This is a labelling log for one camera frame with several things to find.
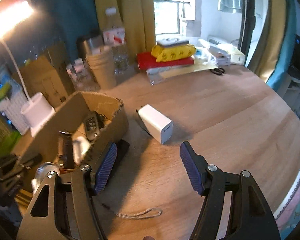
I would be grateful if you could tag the glass jar with pink prints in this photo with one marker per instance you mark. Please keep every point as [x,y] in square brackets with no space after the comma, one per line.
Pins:
[80,77]

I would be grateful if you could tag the yellow envelope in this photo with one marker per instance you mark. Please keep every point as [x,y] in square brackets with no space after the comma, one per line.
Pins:
[202,66]

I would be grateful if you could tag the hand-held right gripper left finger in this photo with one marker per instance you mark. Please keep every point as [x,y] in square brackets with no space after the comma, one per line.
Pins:
[106,165]

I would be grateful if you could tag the white cardboard box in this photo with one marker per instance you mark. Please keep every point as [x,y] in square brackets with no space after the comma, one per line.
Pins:
[225,55]

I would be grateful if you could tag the teal curtain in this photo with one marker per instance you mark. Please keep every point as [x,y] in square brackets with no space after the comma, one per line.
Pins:
[282,55]

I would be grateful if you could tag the cardboard lamp package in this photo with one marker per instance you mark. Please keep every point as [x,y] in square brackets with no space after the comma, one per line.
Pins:
[47,80]

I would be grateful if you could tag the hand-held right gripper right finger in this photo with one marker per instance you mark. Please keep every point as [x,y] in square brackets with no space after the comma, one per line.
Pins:
[190,165]

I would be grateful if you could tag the clear plastic water bottle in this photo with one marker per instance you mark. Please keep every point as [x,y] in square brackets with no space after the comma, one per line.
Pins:
[115,37]

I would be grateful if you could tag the silver package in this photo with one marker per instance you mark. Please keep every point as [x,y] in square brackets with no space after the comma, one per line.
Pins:
[160,76]

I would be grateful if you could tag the white plastic basket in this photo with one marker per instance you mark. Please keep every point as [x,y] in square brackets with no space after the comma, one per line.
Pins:
[15,110]

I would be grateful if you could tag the yellow packet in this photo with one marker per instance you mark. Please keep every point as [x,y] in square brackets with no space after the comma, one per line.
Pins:
[172,52]

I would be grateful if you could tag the white desk lamp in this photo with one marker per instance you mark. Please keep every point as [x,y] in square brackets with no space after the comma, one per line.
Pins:
[37,112]

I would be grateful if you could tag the white pill bottle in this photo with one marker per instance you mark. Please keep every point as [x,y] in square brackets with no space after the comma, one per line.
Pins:
[77,152]

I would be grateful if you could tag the black key fob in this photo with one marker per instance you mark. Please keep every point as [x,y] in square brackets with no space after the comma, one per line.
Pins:
[91,126]

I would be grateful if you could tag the small grey device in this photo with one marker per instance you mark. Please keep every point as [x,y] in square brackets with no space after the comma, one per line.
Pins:
[172,41]

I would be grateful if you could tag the black scissors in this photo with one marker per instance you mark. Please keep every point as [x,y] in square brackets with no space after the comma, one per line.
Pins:
[218,71]

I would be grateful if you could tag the white charger adapter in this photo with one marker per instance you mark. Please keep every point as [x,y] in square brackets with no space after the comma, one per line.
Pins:
[155,122]

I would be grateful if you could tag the yellow curtain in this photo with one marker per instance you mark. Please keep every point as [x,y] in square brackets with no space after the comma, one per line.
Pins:
[130,10]
[270,30]

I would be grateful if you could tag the stack of kraft paper cups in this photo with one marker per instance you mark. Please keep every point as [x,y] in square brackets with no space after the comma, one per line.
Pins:
[102,70]

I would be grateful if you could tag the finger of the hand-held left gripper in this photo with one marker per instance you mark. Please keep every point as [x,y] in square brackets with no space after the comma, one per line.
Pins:
[32,160]

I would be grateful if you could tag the steel thermos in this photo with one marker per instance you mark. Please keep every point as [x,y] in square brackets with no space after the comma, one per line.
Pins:
[90,43]

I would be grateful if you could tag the white plastic packet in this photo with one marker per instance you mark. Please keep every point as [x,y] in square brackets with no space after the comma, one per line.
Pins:
[202,53]

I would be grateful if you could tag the red book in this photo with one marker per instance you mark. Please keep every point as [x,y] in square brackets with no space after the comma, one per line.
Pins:
[150,60]

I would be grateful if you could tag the green bag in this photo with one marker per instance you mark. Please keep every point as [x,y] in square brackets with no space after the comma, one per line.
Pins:
[2,132]

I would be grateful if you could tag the white tv stand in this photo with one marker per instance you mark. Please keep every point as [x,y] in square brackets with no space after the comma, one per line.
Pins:
[293,90]

